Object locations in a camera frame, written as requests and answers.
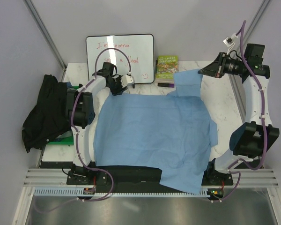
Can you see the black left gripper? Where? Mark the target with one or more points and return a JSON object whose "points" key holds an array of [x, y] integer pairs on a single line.
{"points": [[120, 90]]}

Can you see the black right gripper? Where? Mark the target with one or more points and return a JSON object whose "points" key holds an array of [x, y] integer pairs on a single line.
{"points": [[217, 68]]}

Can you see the light blue long sleeve shirt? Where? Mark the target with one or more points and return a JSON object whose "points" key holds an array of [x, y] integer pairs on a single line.
{"points": [[173, 132]]}

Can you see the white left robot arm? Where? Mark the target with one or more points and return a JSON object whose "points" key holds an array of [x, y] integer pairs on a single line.
{"points": [[80, 107]]}

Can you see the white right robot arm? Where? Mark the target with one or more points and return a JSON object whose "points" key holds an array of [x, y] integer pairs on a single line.
{"points": [[251, 141]]}

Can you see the black long sleeve shirt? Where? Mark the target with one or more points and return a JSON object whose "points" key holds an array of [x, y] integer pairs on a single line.
{"points": [[33, 134]]}

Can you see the small whiteboard with stand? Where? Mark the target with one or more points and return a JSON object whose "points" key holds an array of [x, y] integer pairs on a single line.
{"points": [[133, 53]]}

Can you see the purple marker pen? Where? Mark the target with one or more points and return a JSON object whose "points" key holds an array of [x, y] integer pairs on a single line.
{"points": [[166, 85]]}

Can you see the green treehouse book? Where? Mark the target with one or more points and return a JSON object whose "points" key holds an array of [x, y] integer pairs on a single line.
{"points": [[166, 67]]}

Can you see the green plastic bin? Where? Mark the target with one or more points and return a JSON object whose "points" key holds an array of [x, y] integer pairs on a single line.
{"points": [[65, 140]]}

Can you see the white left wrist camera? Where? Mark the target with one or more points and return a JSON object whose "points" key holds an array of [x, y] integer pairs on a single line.
{"points": [[127, 80]]}

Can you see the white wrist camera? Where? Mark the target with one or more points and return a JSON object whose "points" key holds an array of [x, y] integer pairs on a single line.
{"points": [[127, 80], [230, 41]]}

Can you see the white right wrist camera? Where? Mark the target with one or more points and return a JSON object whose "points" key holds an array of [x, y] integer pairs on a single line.
{"points": [[230, 41]]}

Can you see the right aluminium frame post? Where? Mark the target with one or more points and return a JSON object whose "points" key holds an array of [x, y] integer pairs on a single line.
{"points": [[249, 29]]}

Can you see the aluminium frame post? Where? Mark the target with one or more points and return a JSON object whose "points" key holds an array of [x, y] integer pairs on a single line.
{"points": [[249, 29], [39, 22]]}

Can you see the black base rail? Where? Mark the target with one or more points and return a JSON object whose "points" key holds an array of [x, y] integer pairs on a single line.
{"points": [[126, 178]]}

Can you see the left aluminium frame post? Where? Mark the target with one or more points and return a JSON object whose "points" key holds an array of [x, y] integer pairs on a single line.
{"points": [[39, 22]]}

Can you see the white slotted cable duct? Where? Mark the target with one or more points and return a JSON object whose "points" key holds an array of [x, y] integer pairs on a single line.
{"points": [[91, 192]]}

